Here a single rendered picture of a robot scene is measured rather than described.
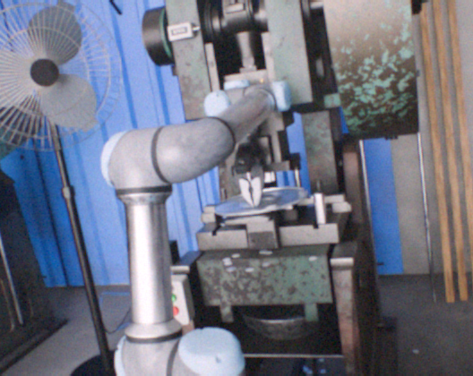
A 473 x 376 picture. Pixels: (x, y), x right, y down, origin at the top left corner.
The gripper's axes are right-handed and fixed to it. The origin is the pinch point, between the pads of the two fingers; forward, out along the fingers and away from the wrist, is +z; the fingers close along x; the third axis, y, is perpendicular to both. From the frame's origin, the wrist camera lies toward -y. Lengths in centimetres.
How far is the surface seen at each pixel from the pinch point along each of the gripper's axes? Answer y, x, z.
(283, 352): 2.3, -1.3, 48.8
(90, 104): 34, 69, -36
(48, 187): 132, 174, 10
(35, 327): 65, 150, 73
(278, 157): 11.9, -6.3, -11.0
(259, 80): 11.8, -4.0, -34.5
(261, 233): 2.5, -0.1, 9.7
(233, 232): 5.4, 9.6, 9.8
